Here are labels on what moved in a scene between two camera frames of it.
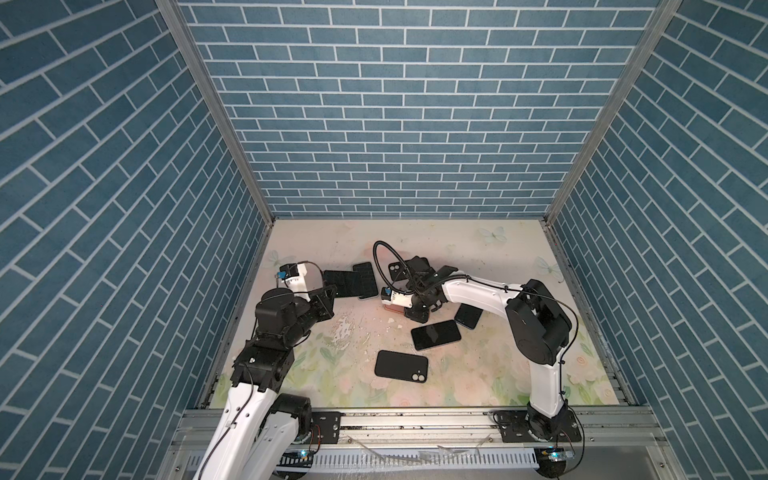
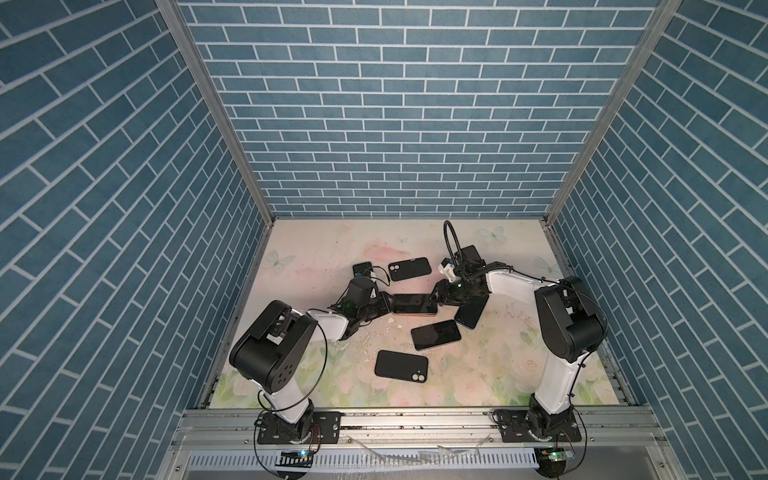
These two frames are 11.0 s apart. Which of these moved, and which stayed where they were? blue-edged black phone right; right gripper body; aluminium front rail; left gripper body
Moved: right gripper body; left gripper body
Stayed: aluminium front rail; blue-edged black phone right
